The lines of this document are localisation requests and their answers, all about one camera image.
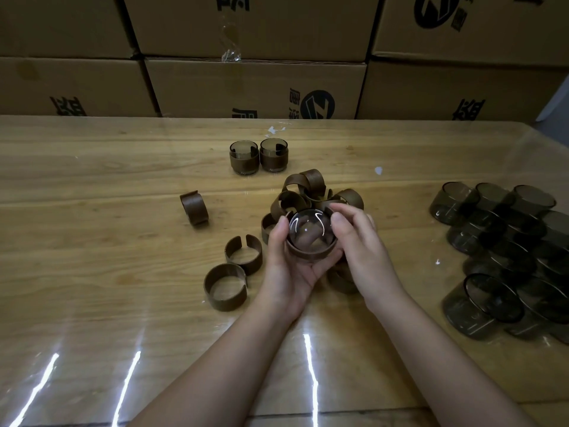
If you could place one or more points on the person's left forearm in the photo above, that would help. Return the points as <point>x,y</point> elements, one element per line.
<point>213,373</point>

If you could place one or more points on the cluster of smoky glass cups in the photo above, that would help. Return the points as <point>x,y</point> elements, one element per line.
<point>502,253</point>

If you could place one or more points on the stack of brown cardboard boxes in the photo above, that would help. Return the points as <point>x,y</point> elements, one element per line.
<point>249,84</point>

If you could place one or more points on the person's right hand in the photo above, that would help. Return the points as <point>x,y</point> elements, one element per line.
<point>369,262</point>

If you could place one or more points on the smoky tinted glass cup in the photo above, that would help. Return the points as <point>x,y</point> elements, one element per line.
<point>274,144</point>
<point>244,146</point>
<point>311,224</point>

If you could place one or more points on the white paper scrap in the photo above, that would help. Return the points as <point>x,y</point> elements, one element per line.
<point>275,128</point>

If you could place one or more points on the person's right forearm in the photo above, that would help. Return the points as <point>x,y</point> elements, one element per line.
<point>444,369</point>

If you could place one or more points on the person's left hand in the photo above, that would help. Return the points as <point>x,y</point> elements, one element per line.
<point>284,280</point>

